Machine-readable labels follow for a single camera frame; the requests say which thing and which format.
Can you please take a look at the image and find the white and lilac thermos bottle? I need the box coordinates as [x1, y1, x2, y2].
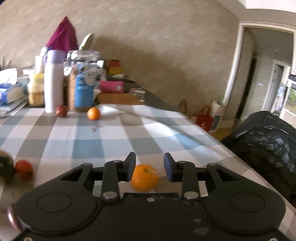
[44, 50, 66, 113]

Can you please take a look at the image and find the stack of books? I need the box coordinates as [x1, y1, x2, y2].
[1, 96, 28, 118]

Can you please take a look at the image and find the magenta fabric bag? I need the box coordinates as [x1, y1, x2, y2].
[46, 16, 78, 53]

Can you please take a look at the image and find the red shopping bag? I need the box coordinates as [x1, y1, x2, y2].
[196, 105, 213, 132]

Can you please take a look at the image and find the brown kiwi fruit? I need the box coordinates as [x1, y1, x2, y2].
[0, 150, 16, 182]

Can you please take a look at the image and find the checkered tablecloth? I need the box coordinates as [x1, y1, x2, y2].
[0, 103, 296, 241]

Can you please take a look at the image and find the dark red plum near bottle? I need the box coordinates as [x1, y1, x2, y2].
[56, 105, 68, 118]

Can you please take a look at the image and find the small orange mandarin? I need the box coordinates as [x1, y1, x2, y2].
[130, 164, 159, 192]

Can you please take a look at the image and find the round white mirror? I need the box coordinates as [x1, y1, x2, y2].
[79, 33, 94, 50]

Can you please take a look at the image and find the yellow lid glass jar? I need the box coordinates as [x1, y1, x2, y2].
[27, 73, 45, 107]

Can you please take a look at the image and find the clear glass cereal jar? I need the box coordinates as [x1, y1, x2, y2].
[64, 50, 100, 112]

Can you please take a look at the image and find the wooden cutting board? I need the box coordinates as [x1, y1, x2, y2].
[96, 92, 144, 105]

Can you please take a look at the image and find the white shopping bag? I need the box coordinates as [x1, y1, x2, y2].
[210, 100, 225, 132]

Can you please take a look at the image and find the red tomato with calyx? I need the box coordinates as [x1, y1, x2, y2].
[15, 160, 34, 181]

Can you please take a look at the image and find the blue tissue pack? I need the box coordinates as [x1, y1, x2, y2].
[0, 83, 26, 104]

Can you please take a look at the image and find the pink pencil case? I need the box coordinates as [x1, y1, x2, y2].
[99, 81, 124, 93]

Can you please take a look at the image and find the small orange near jar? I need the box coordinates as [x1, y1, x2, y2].
[87, 107, 101, 121]

